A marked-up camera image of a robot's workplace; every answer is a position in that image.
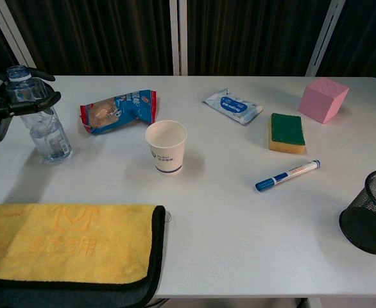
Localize pink foam cube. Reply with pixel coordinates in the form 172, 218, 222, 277
298, 79, 350, 124

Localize blue white marker pen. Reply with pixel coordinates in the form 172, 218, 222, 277
255, 158, 321, 193

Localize yellow cloth with black edge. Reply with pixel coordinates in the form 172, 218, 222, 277
0, 203, 167, 308

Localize robot left five-finger hand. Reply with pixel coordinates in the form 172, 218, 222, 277
0, 66, 62, 142

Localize blue white wet wipes pack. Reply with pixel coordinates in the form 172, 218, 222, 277
202, 88, 264, 126

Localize green yellow scrub sponge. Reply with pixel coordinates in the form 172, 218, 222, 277
268, 112, 307, 154

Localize white paper cup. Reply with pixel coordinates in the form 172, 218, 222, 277
144, 119, 188, 176

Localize black mesh pen holder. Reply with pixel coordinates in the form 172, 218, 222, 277
339, 169, 376, 256

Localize blue red snack bag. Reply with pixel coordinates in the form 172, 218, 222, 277
80, 89, 157, 135

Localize clear plastic water bottle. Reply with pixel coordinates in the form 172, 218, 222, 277
5, 65, 73, 165

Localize white frame post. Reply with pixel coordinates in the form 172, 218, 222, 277
0, 0, 40, 76
305, 0, 346, 77
169, 0, 189, 76

